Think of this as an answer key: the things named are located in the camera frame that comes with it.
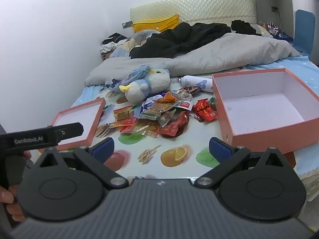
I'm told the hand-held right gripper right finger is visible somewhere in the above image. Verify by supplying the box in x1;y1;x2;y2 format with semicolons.
194;137;289;190

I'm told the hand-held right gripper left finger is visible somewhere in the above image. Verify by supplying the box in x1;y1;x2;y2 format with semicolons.
32;137;129;190

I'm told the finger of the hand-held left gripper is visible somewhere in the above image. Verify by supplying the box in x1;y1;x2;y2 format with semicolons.
51;122;84;143

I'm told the pink cardboard box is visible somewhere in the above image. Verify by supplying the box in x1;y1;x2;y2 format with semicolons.
212;68;319;155

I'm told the clear red label snack packet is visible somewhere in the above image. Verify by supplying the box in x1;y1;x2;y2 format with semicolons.
158;110;176;127

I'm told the orange clear snack packet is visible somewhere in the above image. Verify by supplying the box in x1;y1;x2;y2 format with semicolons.
159;92;180;104

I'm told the person's left hand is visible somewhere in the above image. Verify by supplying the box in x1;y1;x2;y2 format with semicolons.
0;151;32;221

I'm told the pink box lid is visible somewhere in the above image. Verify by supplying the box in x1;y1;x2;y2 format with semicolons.
51;98;106;146

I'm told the pile of snack packets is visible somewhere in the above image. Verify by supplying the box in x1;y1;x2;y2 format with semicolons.
71;76;235;180

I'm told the red foil snack packet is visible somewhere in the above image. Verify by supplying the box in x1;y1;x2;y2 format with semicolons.
197;110;218;122

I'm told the square brown snack packet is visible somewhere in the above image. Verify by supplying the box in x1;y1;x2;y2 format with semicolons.
113;105;132;123

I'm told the orange brown snack packet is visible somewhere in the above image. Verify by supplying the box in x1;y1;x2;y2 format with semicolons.
132;119;161;137

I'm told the brown sticks snack packet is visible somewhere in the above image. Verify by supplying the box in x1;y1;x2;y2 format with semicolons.
193;97;215;112

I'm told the white red label snack packet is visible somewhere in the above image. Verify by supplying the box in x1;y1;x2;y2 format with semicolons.
174;97;193;111

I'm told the blue white snack packet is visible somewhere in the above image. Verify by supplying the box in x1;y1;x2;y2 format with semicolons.
141;97;160;115

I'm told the brown clear snack packet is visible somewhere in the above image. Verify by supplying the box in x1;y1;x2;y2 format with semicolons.
140;102;175;119

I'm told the white spray bottle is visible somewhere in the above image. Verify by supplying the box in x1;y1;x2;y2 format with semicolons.
177;75;214;93

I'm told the white blue plush penguin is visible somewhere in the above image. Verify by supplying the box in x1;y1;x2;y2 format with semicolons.
119;68;171;103

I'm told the grey blanket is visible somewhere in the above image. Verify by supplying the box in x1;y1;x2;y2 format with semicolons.
85;32;302;87

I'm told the pile of clothes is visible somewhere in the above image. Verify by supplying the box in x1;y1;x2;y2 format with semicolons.
101;33;129;53

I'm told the cartoon print quilt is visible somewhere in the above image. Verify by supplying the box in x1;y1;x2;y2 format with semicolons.
111;29;160;58

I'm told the light blue bedsheet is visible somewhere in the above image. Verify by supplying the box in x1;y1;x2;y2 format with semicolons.
247;54;319;97

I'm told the black coat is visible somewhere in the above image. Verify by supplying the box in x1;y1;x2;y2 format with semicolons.
130;22;233;60

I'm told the black cloth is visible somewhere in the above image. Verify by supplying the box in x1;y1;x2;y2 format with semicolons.
230;19;262;36

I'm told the row of cosmetic bottles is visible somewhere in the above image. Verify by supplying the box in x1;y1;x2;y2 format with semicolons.
258;21;287;36

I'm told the yellow pillow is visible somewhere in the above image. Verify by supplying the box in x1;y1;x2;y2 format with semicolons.
131;14;180;33

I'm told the blue chair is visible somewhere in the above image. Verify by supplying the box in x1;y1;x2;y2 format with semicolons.
293;9;316;55

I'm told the cream padded headboard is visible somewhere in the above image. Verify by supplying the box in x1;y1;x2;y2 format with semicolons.
130;0;257;26

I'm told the black charger cable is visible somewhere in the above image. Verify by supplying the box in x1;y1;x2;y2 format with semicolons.
277;10;285;38

